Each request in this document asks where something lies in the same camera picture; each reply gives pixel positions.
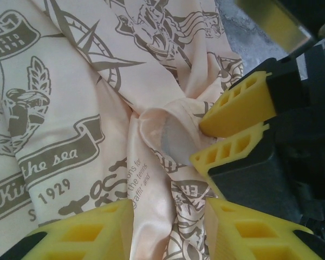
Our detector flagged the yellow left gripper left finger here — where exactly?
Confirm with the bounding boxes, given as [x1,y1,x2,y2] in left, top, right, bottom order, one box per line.
[0,200,134,260]

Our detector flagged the beige printed t-shirt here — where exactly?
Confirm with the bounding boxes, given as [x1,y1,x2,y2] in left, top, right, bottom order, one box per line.
[0,0,246,260]

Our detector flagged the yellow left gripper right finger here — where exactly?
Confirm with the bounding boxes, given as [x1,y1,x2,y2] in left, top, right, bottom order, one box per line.
[205,197,325,260]

